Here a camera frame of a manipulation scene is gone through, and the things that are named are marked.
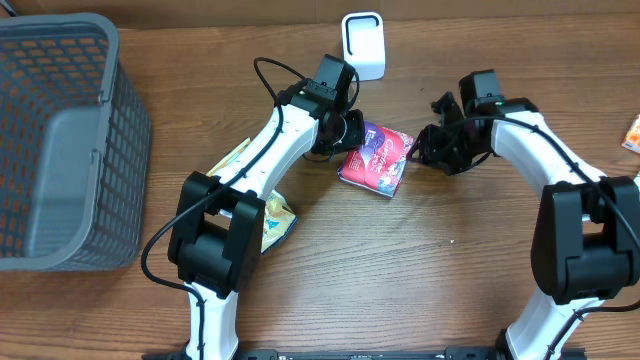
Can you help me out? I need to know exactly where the yellow snack packet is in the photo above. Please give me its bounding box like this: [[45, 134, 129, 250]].
[[206, 137, 298, 255]]

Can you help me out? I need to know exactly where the white barcode scanner stand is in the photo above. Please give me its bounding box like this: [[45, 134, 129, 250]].
[[341, 12, 386, 81]]

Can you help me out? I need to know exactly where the grey plastic shopping basket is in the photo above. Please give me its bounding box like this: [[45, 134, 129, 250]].
[[1, 13, 152, 272]]

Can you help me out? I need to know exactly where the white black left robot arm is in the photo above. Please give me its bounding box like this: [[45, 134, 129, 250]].
[[168, 55, 365, 359]]

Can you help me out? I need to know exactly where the red purple pantyliner pack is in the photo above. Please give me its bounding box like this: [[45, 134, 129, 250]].
[[337, 121, 414, 198]]

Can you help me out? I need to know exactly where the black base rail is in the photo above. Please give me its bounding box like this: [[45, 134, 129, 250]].
[[142, 346, 589, 360]]

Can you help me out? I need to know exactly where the orange packet at edge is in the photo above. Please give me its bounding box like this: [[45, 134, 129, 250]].
[[621, 115, 640, 154]]

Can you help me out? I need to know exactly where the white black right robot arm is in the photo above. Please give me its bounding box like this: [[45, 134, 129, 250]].
[[407, 70, 639, 359]]

